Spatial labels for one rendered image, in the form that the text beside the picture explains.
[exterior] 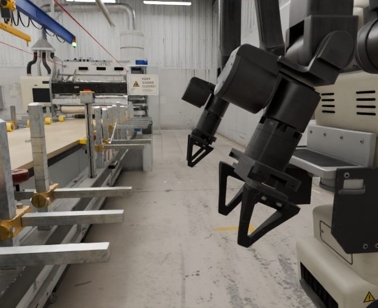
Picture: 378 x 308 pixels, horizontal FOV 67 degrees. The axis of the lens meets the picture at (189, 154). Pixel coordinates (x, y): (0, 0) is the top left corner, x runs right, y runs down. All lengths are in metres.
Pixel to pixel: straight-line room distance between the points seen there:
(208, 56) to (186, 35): 1.12
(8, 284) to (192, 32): 11.03
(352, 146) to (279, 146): 0.29
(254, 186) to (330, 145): 0.40
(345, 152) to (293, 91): 0.31
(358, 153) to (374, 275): 0.24
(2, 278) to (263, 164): 0.78
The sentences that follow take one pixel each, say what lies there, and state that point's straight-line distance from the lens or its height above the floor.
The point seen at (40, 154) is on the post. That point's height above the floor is 0.98.
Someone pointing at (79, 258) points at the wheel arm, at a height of 0.84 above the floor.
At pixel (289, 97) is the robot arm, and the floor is 1.16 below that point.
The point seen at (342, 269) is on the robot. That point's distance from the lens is 0.74.
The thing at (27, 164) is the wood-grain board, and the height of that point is 0.90.
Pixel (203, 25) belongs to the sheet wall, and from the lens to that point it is 11.62.
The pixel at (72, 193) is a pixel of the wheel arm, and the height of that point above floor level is 0.82.
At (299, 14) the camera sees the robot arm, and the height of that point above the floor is 1.26.
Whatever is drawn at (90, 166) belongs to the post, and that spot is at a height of 0.77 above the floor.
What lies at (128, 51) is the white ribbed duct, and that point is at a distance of 9.03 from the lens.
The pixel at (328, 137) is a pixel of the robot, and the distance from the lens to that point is 0.70.
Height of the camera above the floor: 1.16
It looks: 10 degrees down
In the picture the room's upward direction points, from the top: straight up
